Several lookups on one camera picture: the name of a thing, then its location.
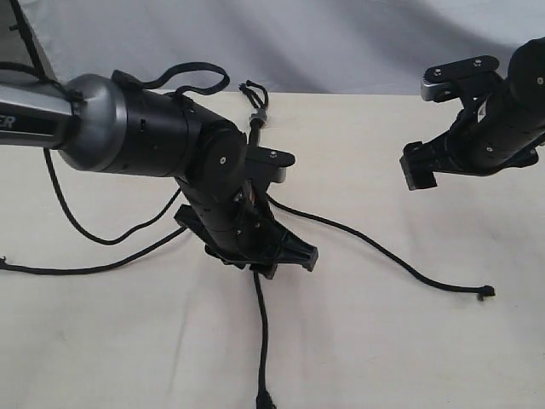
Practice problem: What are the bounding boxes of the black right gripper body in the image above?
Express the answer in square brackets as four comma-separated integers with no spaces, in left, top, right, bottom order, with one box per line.
[425,84,545,178]

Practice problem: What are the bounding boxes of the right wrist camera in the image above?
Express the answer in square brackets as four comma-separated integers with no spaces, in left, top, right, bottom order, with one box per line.
[421,55,502,103]

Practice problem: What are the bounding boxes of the black plastic cable clamp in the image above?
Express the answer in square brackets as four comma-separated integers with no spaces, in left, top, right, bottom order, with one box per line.
[250,109,268,129]

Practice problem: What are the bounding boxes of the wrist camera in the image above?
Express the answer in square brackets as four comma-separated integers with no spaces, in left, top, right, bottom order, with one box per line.
[421,55,502,103]
[245,146,295,184]

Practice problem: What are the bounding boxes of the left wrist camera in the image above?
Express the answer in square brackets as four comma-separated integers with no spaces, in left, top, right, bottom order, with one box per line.
[245,146,295,184]

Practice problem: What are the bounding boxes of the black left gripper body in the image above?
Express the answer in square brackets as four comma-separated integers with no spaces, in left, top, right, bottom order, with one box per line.
[175,170,281,268]

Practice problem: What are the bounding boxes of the black metal stand pole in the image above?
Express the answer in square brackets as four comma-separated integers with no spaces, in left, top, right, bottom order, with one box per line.
[9,0,49,77]

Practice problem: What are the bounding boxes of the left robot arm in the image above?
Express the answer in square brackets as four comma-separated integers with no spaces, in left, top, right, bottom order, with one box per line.
[1,74,318,278]

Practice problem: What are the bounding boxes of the grey backdrop cloth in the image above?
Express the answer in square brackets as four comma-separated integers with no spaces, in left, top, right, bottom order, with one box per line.
[21,1,544,95]

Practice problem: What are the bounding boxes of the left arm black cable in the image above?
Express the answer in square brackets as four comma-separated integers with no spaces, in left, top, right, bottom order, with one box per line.
[0,61,231,246]

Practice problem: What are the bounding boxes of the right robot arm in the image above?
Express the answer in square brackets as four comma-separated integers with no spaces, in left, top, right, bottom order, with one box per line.
[399,38,544,191]

